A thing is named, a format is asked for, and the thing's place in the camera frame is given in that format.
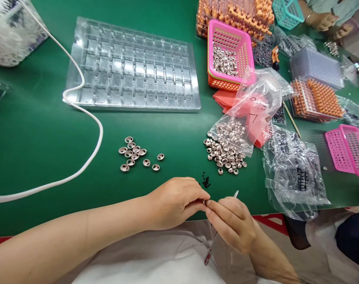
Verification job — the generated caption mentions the person's left hand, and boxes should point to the person's left hand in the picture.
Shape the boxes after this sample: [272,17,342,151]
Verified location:
[147,177,211,232]

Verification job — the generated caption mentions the person's right hand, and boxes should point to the person's right hand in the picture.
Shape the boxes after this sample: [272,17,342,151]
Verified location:
[205,197,259,255]

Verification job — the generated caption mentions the person's right thumb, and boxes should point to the person's right thumb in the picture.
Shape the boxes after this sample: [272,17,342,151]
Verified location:
[205,207,227,234]

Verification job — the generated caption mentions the person's right fingers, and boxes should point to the person's right fingers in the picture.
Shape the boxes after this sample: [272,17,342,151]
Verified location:
[220,228,257,255]

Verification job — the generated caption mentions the person's right index finger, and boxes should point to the person's right index finger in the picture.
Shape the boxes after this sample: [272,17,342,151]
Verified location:
[217,197,246,214]

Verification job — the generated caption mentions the person's left thumb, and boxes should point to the person's left thumb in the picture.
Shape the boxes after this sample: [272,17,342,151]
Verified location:
[184,203,211,222]

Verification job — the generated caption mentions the person's left index finger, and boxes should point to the person's left index finger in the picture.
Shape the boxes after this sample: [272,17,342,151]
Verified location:
[179,177,211,205]

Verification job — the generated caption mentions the metal tweezers with red end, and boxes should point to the metal tweezers with red end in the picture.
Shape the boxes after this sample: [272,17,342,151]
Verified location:
[203,190,240,266]

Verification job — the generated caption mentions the pile of tiny black parts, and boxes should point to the pile of tiny black parts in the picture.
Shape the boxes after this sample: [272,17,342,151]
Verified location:
[197,171,212,189]

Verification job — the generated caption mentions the loose pile of metal caps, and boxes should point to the loose pile of metal caps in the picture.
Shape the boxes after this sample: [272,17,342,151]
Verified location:
[203,138,248,176]

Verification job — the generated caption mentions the person's body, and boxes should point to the person's body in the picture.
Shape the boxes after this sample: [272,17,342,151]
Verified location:
[56,207,359,284]

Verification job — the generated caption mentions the clear bags with black parts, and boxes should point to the clear bags with black parts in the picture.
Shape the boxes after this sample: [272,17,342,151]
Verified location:
[261,123,332,222]

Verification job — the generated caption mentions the group of caps with black inserts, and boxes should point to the group of caps with black inserts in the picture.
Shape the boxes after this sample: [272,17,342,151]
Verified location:
[118,136,166,174]

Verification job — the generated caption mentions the clear bag of metal caps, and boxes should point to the clear bag of metal caps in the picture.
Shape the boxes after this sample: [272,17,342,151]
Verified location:
[207,66,294,158]

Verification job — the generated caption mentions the pink plastic bag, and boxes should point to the pink plastic bag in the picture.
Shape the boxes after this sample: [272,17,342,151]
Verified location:
[212,88,267,148]

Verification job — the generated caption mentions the thin wooden stick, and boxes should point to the thin wooden stick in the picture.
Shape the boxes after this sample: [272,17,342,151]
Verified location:
[282,101,302,139]

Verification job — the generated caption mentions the empty pink plastic basket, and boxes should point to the empty pink plastic basket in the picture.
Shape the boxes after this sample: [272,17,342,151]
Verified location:
[324,124,359,179]

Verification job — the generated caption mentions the heap of metal caps in basket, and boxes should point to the heap of metal caps in basket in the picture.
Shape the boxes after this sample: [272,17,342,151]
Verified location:
[212,46,240,77]

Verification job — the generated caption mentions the rack of orange parts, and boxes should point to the rack of orange parts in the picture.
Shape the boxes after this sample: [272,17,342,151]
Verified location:
[290,76,346,123]

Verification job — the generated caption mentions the clear plastic compartment tray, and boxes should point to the clear plastic compartment tray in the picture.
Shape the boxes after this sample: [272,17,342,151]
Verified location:
[64,16,202,114]

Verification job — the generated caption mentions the pink plastic basket on orange basket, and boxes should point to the pink plastic basket on orange basket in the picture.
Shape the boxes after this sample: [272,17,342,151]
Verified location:
[207,19,257,92]

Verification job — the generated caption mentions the bags of dark metal parts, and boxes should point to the bags of dark metal parts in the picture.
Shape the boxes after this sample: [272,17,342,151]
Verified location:
[252,26,317,70]

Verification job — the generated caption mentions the translucent grey tray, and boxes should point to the translucent grey tray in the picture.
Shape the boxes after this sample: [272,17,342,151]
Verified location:
[289,46,345,90]

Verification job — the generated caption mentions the stack of trays with orange parts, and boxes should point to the stack of trays with orange parts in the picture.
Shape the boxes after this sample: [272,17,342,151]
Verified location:
[195,0,276,45]

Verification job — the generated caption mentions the pile of small silver parts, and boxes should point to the pile of small silver parts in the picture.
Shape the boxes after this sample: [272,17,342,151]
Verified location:
[323,41,340,56]

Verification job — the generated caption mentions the teal plastic basket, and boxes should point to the teal plastic basket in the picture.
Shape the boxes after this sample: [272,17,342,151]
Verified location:
[272,0,306,31]

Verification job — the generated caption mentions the white lace-pattern basket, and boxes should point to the white lace-pattern basket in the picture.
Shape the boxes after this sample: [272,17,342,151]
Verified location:
[0,0,50,68]

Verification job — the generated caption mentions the white cable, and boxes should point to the white cable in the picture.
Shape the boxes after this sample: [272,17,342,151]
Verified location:
[0,0,104,205]

